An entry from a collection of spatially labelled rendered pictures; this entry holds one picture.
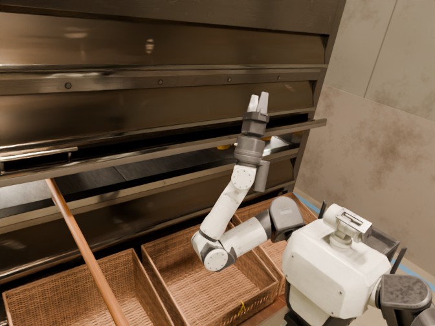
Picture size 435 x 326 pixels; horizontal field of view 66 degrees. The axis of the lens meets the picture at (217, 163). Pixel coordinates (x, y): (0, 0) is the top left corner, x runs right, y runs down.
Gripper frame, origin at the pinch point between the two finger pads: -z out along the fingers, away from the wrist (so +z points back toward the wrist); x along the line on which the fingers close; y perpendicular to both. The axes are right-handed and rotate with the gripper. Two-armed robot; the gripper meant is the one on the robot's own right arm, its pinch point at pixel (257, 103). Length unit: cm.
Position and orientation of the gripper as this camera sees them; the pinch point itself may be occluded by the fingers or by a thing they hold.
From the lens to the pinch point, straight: 104.9
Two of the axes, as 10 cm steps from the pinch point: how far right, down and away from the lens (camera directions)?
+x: 2.4, 0.8, -9.7
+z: -1.8, 9.8, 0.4
